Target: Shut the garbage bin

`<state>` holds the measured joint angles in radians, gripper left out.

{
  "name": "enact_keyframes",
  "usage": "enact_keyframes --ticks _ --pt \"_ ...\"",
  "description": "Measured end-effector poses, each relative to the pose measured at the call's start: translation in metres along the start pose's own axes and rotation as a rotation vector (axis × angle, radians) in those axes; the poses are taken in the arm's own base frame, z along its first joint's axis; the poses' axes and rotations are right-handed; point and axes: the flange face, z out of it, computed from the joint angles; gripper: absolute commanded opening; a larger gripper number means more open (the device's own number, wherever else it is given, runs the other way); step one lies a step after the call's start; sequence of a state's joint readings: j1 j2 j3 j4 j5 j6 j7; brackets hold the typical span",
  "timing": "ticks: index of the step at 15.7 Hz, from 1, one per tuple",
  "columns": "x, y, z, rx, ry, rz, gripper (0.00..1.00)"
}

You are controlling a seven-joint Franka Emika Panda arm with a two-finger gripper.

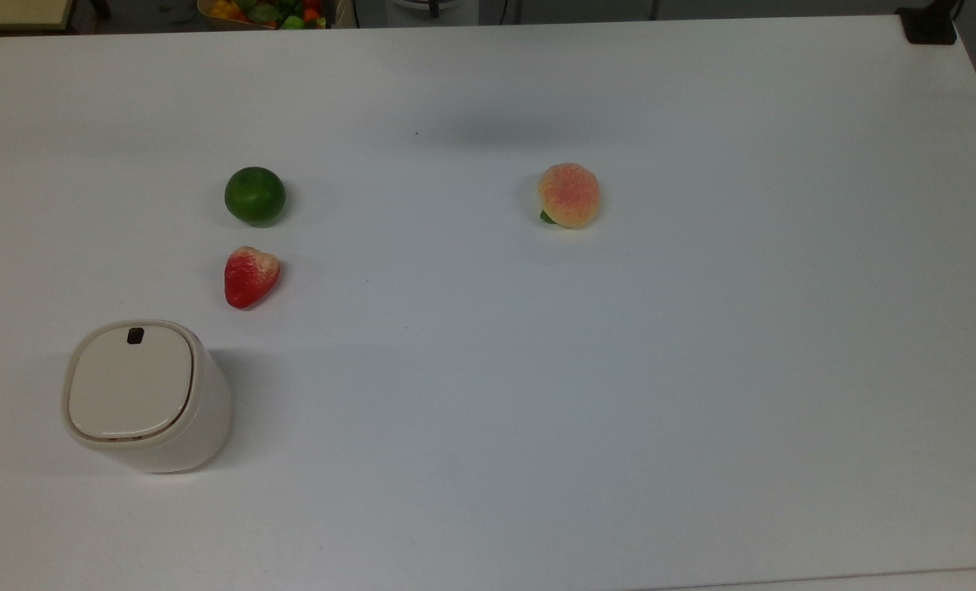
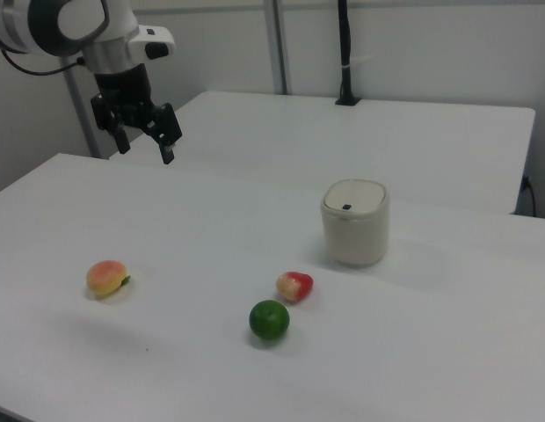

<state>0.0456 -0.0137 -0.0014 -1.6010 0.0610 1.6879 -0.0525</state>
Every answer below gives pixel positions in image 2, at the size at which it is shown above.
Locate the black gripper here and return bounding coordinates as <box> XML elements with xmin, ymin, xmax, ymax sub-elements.
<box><xmin>89</xmin><ymin>62</ymin><xmax>184</xmax><ymax>165</ymax></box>

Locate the beige garbage bin lid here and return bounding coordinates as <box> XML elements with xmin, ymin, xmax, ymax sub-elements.
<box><xmin>323</xmin><ymin>178</ymin><xmax>385</xmax><ymax>221</ymax></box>

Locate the beige garbage bin body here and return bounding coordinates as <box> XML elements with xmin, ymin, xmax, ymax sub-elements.
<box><xmin>320</xmin><ymin>178</ymin><xmax>391</xmax><ymax>268</ymax></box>

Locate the peach toy fruit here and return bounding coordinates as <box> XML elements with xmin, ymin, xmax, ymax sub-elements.
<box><xmin>86</xmin><ymin>259</ymin><xmax>132</xmax><ymax>301</ymax></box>

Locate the red toy fruit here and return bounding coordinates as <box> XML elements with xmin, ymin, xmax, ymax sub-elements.
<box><xmin>275</xmin><ymin>271</ymin><xmax>315</xmax><ymax>304</ymax></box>

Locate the black pole with base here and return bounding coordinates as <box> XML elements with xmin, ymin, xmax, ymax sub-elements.
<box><xmin>334</xmin><ymin>0</ymin><xmax>362</xmax><ymax>107</ymax></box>

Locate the green toy fruit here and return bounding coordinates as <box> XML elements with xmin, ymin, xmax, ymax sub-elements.
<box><xmin>248</xmin><ymin>299</ymin><xmax>291</xmax><ymax>341</ymax></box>

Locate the grey metal frame post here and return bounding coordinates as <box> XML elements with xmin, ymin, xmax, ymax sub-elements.
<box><xmin>63</xmin><ymin>69</ymin><xmax>102</xmax><ymax>159</ymax></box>

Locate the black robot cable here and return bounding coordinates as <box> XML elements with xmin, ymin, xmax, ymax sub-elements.
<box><xmin>0</xmin><ymin>47</ymin><xmax>87</xmax><ymax>76</ymax></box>

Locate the grey metal wall post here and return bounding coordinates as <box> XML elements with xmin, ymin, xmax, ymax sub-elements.
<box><xmin>262</xmin><ymin>0</ymin><xmax>294</xmax><ymax>96</ymax></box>

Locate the dark wall cable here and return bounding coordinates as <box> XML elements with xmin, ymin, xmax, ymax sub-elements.
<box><xmin>520</xmin><ymin>174</ymin><xmax>538</xmax><ymax>218</ymax></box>

